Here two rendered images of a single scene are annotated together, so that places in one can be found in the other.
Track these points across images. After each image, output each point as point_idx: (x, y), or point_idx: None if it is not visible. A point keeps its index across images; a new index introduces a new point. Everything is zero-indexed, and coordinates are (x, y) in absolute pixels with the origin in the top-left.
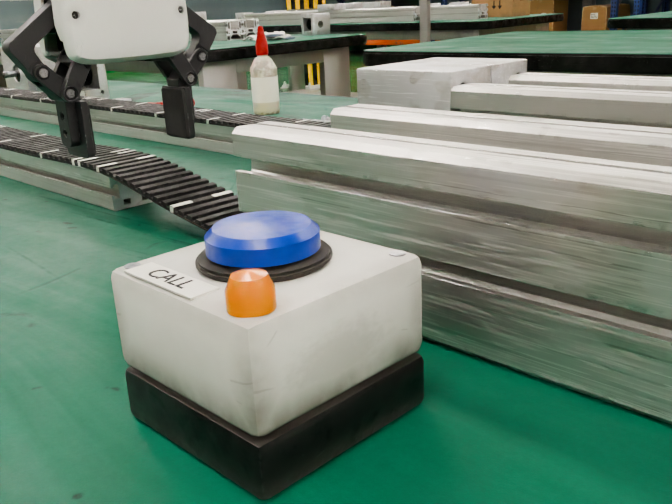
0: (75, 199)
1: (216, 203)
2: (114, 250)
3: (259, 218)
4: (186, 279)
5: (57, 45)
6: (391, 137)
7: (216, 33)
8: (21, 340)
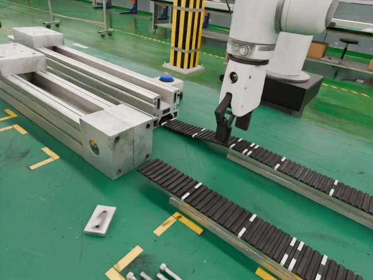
0: None
1: (194, 131)
2: (214, 130)
3: (167, 76)
4: (174, 78)
5: (258, 102)
6: (149, 80)
7: (214, 112)
8: (207, 109)
